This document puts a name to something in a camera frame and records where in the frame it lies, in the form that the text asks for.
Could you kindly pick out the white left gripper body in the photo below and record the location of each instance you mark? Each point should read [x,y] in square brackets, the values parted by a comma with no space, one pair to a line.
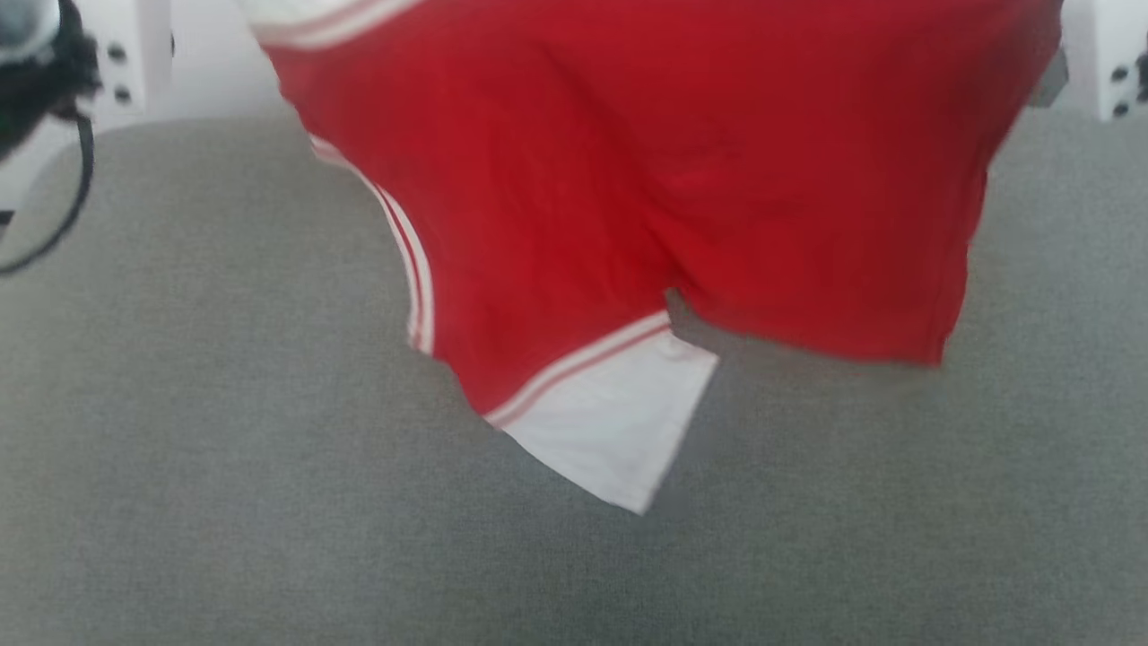
[134,54]

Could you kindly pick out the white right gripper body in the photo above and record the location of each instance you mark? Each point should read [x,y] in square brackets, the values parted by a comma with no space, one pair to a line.
[1121,63]

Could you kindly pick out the red garment with white trim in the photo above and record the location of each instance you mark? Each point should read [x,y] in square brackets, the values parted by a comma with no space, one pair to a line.
[628,161]

